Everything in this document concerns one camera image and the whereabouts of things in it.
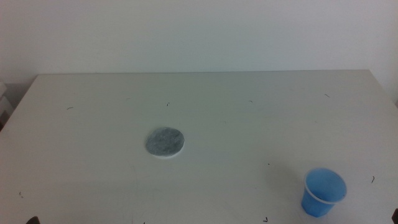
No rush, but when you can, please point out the round grey cup mat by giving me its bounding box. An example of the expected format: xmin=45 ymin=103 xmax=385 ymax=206
xmin=144 ymin=126 xmax=185 ymax=160

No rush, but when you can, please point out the blue plastic cup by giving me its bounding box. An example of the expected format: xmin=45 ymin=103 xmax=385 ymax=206
xmin=300 ymin=167 xmax=348 ymax=218

